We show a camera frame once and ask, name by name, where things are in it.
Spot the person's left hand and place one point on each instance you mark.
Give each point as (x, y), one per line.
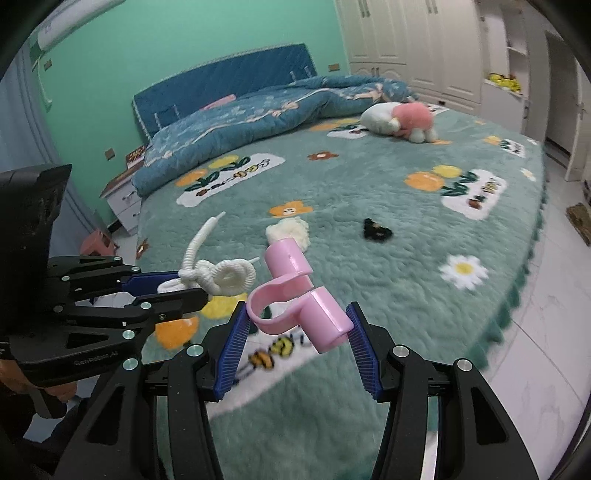
(11, 376)

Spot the white door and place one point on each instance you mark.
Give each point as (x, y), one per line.
(577, 138)

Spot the white fluffy ball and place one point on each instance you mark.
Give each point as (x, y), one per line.
(288, 230)

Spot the black hair clip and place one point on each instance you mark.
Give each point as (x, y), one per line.
(376, 230)

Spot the red plastic stool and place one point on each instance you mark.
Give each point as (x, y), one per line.
(97, 242)

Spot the white nightstand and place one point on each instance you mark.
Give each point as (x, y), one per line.
(124, 203)

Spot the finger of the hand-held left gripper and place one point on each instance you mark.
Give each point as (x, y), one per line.
(152, 282)
(180, 302)

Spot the blue padded headboard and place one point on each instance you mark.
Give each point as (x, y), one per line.
(221, 78)

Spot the brown doormat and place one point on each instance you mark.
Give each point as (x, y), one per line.
(579, 221)

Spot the yellow toys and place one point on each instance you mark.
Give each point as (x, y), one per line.
(505, 83)

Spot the pink plastic hook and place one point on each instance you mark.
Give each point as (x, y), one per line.
(286, 263)

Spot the blue floral quilt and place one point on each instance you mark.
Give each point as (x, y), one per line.
(240, 120)

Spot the white shelf unit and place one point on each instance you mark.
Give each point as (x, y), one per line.
(505, 46)

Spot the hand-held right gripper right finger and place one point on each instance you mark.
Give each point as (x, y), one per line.
(364, 355)

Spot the pink white plush toy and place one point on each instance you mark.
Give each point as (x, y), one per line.
(406, 117)

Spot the cream wardrobe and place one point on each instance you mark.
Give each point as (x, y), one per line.
(415, 46)

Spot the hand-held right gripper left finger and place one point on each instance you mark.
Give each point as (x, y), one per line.
(233, 350)

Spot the white air conditioner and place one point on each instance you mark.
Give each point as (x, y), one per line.
(60, 32)

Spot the green flower printed blanket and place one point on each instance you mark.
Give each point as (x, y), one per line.
(369, 184)

